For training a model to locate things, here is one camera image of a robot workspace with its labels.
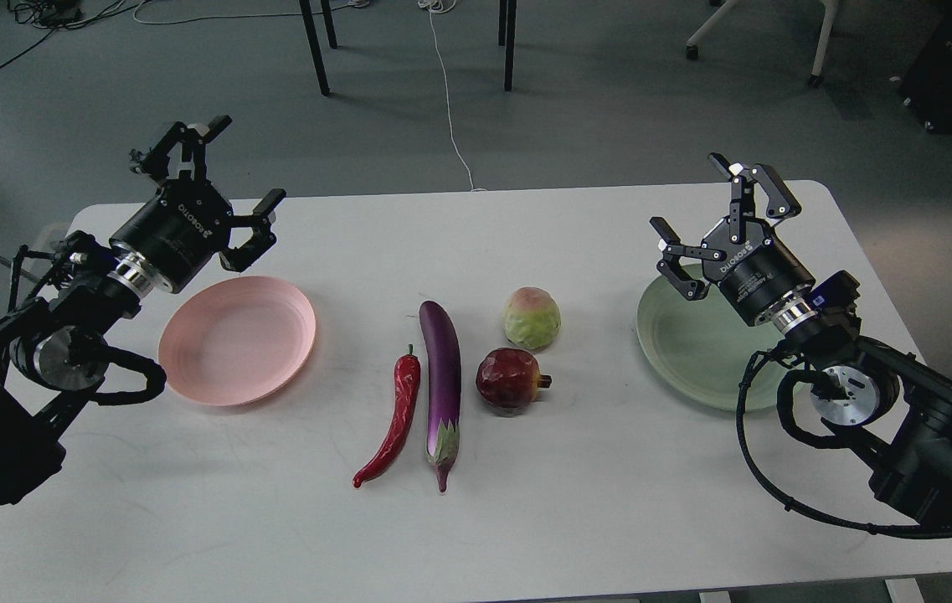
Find black floor cables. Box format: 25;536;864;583
0;0;376;98

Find white floor cable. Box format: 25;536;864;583
418;0;488;193

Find green pink peach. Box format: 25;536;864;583
502;286;561;351

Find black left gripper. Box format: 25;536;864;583
111;115;286;294

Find red chili pepper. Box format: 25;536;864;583
352;343;422;489

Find pink plate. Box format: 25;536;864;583
157;276;317;407

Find red pomegranate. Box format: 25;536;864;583
475;348;553;415

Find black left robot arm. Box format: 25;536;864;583
0;115;285;505

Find green plate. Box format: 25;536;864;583
636;276;781;412

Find purple eggplant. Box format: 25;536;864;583
419;301;463;493

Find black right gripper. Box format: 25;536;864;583
650;152;816;327

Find black table legs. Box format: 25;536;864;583
298;0;518;97

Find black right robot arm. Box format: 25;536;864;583
651;152;952;539

